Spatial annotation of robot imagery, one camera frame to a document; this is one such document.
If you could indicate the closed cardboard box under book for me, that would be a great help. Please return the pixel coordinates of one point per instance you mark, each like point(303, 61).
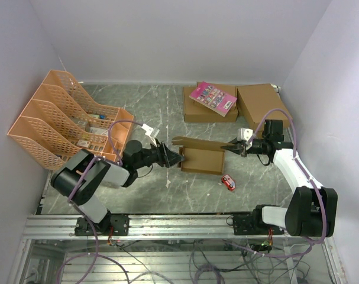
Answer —
point(195, 112)

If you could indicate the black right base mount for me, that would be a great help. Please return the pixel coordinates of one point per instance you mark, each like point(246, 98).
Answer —
point(245, 224)

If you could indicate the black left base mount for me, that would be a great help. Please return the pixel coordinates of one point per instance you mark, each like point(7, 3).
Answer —
point(112, 224)

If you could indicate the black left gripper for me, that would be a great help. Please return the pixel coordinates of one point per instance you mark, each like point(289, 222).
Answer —
point(166, 157)

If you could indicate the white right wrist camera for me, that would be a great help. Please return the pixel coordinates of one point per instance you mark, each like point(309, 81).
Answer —
point(245, 136)

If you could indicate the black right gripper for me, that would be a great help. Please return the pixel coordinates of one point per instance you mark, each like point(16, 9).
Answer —
point(236, 148)

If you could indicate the red toy ambulance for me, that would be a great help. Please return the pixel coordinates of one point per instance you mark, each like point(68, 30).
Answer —
point(229, 182)

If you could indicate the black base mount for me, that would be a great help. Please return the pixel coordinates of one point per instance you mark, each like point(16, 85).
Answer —
point(112, 224)
point(245, 224)

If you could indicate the orange plastic file organizer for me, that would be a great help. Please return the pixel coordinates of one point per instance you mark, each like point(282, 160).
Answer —
point(61, 118)

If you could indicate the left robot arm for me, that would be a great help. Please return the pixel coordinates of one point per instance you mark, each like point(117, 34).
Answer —
point(79, 178)

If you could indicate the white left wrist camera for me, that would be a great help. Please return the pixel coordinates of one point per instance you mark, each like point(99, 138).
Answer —
point(151, 133)

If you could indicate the pink book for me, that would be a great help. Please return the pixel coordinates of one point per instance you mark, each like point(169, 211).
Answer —
point(221, 99)

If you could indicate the aluminium mounting rail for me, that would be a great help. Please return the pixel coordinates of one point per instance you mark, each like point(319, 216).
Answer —
point(142, 227)

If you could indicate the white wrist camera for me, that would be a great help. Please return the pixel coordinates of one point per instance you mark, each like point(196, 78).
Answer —
point(151, 133)
point(245, 136)

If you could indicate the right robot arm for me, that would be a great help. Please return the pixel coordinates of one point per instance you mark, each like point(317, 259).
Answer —
point(312, 208)

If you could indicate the large closed cardboard box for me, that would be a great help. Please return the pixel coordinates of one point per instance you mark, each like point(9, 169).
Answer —
point(255, 101)

